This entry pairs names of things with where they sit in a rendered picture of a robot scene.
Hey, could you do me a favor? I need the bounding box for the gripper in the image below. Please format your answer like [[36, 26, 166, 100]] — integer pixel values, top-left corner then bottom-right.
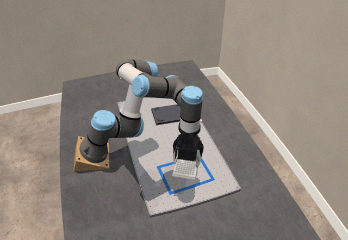
[[173, 123, 204, 167]]

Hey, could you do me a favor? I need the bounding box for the blue tape outline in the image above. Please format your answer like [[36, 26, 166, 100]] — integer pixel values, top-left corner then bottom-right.
[[157, 158, 215, 195]]

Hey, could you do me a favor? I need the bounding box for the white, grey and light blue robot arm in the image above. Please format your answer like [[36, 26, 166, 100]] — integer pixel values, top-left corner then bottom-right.
[[79, 59, 203, 163]]

